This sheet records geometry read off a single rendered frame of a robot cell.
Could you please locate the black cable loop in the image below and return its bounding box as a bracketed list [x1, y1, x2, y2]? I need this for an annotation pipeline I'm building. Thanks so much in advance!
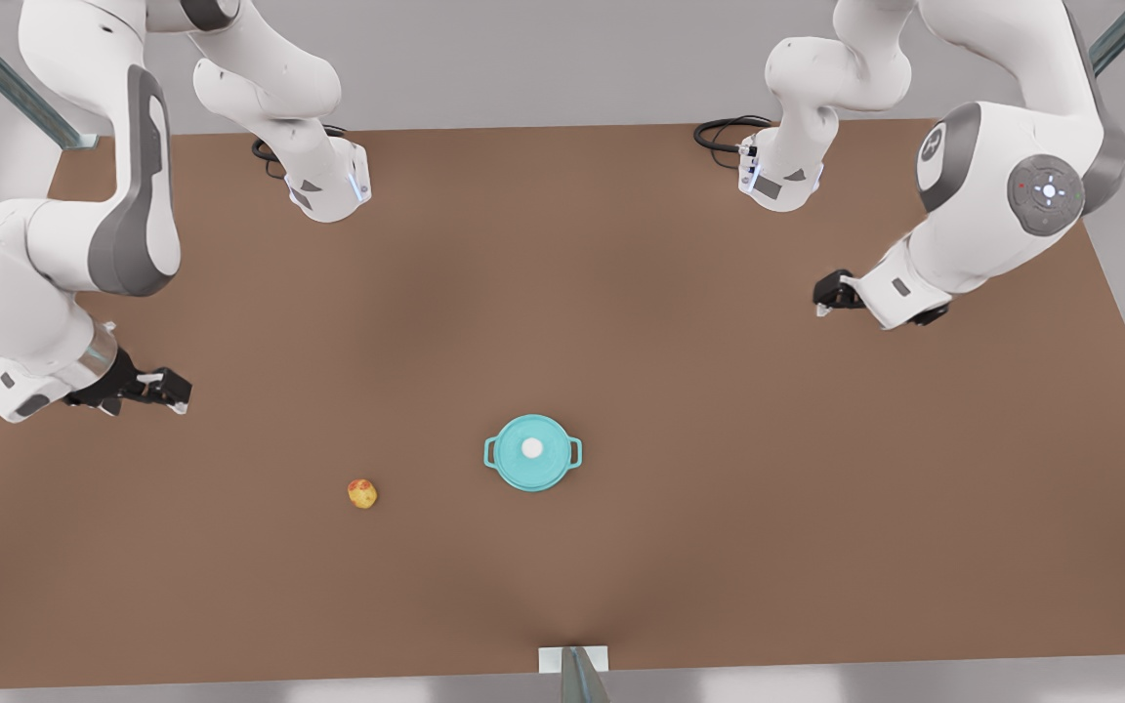
[251, 124, 350, 183]
[693, 115, 778, 173]

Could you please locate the teal lid with white knob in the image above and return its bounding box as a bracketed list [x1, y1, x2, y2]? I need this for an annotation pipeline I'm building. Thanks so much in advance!
[493, 415, 572, 486]

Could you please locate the teal pot with handles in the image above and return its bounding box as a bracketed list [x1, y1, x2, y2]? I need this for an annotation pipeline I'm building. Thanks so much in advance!
[483, 415, 584, 493]

